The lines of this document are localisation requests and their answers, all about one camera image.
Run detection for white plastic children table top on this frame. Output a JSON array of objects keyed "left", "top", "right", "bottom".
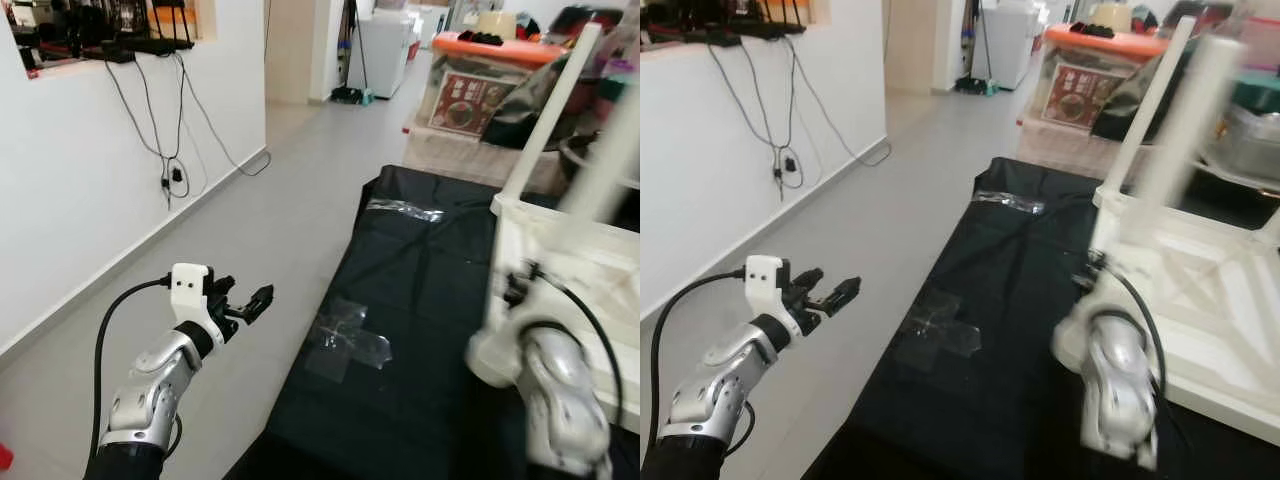
[
  {"left": 1085, "top": 185, "right": 1280, "bottom": 446},
  {"left": 485, "top": 195, "right": 641, "bottom": 431}
]

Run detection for clear adhesive tape strip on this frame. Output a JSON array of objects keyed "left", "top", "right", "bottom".
[
  {"left": 970, "top": 190, "right": 1047, "bottom": 217},
  {"left": 365, "top": 198, "right": 447, "bottom": 224}
]

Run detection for beige patterned storage box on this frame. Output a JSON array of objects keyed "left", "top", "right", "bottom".
[
  {"left": 1015, "top": 115, "right": 1132, "bottom": 182},
  {"left": 400, "top": 125, "right": 572, "bottom": 197}
]

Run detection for black bag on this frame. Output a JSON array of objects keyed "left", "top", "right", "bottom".
[
  {"left": 1090, "top": 40, "right": 1193, "bottom": 142},
  {"left": 480, "top": 10, "right": 641, "bottom": 152}
]

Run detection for clear storage box orange lid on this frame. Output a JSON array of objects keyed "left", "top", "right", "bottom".
[
  {"left": 1020, "top": 22, "right": 1172, "bottom": 131},
  {"left": 415, "top": 30, "right": 572, "bottom": 141}
]

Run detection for green mop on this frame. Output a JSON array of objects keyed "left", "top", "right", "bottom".
[
  {"left": 330, "top": 0, "right": 377, "bottom": 105},
  {"left": 955, "top": 0, "right": 997, "bottom": 97}
]

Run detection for black router with antennas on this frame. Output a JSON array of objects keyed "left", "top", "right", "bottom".
[
  {"left": 640, "top": 0, "right": 812, "bottom": 47},
  {"left": 35, "top": 0, "right": 197, "bottom": 62}
]

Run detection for white appliance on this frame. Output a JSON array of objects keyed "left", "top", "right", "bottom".
[
  {"left": 975, "top": 0, "right": 1047, "bottom": 91},
  {"left": 345, "top": 10, "right": 417, "bottom": 99}
]

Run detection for clear plastic container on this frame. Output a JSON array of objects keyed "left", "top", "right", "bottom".
[{"left": 1205, "top": 100, "right": 1280, "bottom": 192}]

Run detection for dark green pot lid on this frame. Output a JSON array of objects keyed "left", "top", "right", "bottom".
[{"left": 1230, "top": 75, "right": 1280, "bottom": 113}]

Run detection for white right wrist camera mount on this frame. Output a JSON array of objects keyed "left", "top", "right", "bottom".
[
  {"left": 495, "top": 260, "right": 562, "bottom": 332},
  {"left": 1060, "top": 250, "right": 1132, "bottom": 323}
]

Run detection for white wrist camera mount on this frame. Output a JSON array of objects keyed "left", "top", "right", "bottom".
[
  {"left": 168, "top": 263, "right": 227, "bottom": 342},
  {"left": 745, "top": 255, "right": 802, "bottom": 337},
  {"left": 1060, "top": 250, "right": 1132, "bottom": 323},
  {"left": 495, "top": 260, "right": 562, "bottom": 332}
]

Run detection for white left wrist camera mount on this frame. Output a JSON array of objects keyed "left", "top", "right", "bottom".
[
  {"left": 745, "top": 255, "right": 802, "bottom": 337},
  {"left": 168, "top": 263, "right": 227, "bottom": 342}
]

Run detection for black power adapter cable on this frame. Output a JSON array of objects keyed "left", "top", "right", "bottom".
[
  {"left": 105, "top": 60, "right": 192, "bottom": 207},
  {"left": 710, "top": 45, "right": 802, "bottom": 202}
]

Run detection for thin black wall cable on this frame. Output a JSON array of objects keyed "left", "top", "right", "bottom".
[
  {"left": 780, "top": 40, "right": 894, "bottom": 170},
  {"left": 175, "top": 55, "right": 274, "bottom": 180}
]

